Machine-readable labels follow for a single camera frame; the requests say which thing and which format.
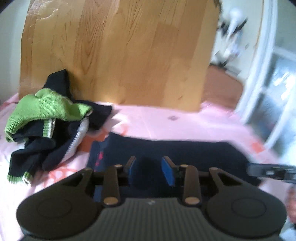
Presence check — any wooden headboard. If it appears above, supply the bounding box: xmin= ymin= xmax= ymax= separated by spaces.
xmin=19 ymin=0 xmax=221 ymax=111

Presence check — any green navy white sweater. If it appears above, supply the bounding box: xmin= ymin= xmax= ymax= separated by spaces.
xmin=4 ymin=69 xmax=112 ymax=184

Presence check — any navy reindeer knit sweater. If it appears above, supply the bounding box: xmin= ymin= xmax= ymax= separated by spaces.
xmin=87 ymin=133 xmax=261 ymax=198

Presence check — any white door frame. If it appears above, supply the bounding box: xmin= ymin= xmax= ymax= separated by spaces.
xmin=237 ymin=1 xmax=295 ymax=154

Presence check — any brown padded chair back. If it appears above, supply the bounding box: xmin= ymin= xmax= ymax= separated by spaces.
xmin=201 ymin=65 xmax=243 ymax=109

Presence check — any pink patterned bed sheet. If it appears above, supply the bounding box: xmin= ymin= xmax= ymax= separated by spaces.
xmin=1 ymin=103 xmax=278 ymax=240

